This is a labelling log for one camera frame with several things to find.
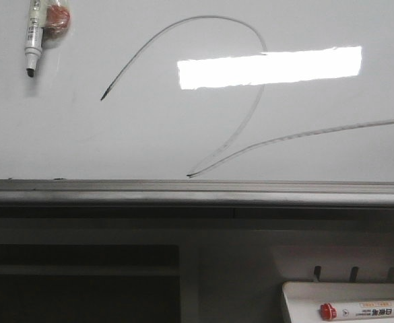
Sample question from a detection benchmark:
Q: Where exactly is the white whiteboard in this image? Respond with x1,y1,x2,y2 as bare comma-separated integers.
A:
0,1,394,206

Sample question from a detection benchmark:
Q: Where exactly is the red capped white marker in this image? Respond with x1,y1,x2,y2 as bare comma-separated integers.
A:
319,299,394,321

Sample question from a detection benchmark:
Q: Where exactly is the white black whiteboard marker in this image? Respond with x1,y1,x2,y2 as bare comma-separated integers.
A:
24,0,48,77

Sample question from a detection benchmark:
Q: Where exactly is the red round magnet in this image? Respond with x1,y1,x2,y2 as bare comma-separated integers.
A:
45,4,71,37

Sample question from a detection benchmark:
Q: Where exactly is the white marker tray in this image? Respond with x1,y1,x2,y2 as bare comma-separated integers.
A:
281,282,394,322

